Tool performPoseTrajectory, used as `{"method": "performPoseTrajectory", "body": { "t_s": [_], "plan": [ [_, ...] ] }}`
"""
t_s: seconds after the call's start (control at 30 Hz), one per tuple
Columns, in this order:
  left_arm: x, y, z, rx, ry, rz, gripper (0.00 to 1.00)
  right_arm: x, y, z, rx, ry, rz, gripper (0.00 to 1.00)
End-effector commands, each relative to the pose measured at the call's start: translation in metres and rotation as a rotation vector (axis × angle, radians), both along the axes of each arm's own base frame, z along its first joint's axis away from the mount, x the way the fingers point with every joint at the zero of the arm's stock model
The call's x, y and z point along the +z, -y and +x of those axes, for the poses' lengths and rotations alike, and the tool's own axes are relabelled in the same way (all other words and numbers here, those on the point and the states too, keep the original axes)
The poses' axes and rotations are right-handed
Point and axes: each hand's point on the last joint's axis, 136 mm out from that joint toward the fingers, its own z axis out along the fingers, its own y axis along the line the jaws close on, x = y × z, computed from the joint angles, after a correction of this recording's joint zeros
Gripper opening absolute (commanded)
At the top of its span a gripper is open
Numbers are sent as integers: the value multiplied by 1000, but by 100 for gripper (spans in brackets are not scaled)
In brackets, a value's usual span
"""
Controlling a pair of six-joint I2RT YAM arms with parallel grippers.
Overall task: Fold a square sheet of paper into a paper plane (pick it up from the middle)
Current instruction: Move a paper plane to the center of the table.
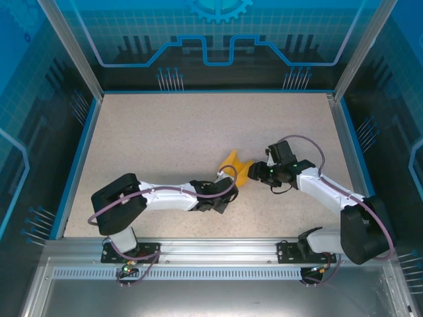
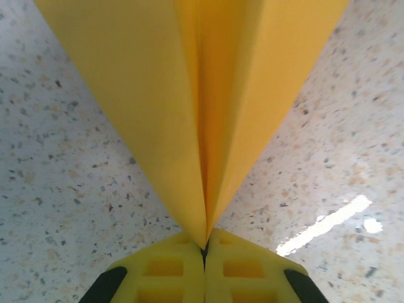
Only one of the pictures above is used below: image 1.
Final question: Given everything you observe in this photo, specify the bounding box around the yellow cloth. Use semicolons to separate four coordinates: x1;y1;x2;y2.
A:
220;149;255;188

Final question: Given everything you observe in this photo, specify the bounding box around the blue table edge strip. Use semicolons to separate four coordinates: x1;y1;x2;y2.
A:
49;97;104;240
338;98;391;240

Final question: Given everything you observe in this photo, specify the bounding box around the metal tray panel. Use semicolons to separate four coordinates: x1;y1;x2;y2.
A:
19;257;416;317

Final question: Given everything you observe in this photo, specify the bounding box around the right gripper thin black cable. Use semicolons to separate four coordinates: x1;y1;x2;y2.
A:
270;183;293;195

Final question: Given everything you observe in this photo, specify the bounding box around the aluminium frame rail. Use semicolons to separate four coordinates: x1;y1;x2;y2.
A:
44;237;399;265

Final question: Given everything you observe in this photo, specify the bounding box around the aluminium side rail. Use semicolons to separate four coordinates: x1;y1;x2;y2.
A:
326;93;379;240

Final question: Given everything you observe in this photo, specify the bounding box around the slotted metal cable duct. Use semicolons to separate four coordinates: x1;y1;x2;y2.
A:
52;267;387;281

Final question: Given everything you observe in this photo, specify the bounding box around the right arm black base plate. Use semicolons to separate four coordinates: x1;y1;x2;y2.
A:
276;240;335;264

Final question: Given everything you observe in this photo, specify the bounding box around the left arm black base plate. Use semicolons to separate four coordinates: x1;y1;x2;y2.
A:
101;242;162;264

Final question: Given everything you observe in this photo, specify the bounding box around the right cable connector with light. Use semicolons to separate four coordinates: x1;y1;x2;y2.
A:
309;262;333;275

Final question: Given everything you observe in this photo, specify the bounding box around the cable connector with light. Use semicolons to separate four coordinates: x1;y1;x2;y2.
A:
309;262;333;275
119;259;139;275

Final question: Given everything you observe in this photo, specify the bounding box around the left cable connector with light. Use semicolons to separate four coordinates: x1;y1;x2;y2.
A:
119;259;139;275

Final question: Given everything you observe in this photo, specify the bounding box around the aluminium frame post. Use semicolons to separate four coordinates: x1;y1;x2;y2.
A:
36;0;105;100
332;0;397;100

